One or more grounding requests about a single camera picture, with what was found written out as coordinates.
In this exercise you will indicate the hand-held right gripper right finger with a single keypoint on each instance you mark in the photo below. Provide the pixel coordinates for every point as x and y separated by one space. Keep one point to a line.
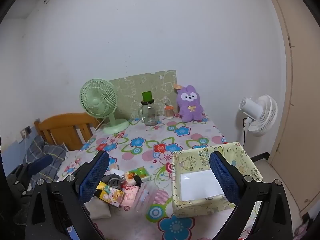
225 180

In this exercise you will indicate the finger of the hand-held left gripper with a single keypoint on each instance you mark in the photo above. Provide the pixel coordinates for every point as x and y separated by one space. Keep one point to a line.
20 177
41 163

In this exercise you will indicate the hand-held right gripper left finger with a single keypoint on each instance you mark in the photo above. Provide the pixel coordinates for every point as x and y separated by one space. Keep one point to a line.
95 177

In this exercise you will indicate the grey sock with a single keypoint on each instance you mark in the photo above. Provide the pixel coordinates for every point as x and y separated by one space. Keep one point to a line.
112 180

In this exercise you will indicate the yellow cartoon packet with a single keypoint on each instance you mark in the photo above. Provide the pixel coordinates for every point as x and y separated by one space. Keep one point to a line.
112 195

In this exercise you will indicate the beige cloth pouch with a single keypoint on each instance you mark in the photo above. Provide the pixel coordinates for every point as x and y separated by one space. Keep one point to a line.
100 210

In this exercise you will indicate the yellow patterned box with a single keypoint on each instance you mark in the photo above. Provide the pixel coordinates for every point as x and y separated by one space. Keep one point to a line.
192 207

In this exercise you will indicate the grey plaid blanket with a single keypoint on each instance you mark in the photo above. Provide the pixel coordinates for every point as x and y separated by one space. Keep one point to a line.
50 152

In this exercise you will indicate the white tissue pack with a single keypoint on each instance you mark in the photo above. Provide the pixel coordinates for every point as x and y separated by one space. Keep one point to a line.
117 173

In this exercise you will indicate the white paper sheet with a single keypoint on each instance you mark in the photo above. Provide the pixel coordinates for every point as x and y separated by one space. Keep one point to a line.
197 185

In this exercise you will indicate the pink packet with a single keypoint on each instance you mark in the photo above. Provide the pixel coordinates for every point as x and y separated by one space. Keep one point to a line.
130 196

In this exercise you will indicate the wooden headboard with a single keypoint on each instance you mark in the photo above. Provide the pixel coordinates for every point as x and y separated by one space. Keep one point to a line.
62 127

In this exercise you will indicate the black elastic band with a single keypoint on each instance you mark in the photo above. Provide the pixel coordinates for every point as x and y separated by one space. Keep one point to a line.
137 180

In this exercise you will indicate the green tissue pack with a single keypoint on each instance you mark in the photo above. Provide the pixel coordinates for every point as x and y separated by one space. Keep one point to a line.
143 172

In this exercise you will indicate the clear plastic packet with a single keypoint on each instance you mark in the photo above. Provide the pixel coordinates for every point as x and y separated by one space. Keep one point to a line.
146 197

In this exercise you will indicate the floral tablecloth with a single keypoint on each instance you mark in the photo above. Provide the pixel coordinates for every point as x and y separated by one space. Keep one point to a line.
150 142

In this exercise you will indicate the white fan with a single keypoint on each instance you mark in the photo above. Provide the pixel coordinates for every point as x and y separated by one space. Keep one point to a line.
265 115

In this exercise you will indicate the green desk fan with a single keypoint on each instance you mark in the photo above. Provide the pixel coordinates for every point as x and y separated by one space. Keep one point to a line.
98 98

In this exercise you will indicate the purple plush bunny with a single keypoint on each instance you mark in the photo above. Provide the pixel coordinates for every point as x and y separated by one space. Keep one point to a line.
190 105

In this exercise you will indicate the glass mug jar green lid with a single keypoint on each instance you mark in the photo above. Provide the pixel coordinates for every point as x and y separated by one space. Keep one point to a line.
149 115

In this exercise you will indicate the small jar orange lid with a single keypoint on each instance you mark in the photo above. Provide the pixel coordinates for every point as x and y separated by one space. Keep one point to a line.
168 113

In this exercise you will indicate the green patterned board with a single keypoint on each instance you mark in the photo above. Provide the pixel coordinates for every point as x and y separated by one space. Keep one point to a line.
135 85

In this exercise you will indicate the beige wardrobe door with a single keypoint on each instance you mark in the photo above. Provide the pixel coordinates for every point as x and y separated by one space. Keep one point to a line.
300 105

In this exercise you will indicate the wall socket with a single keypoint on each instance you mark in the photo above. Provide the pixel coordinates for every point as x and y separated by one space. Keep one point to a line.
27 130

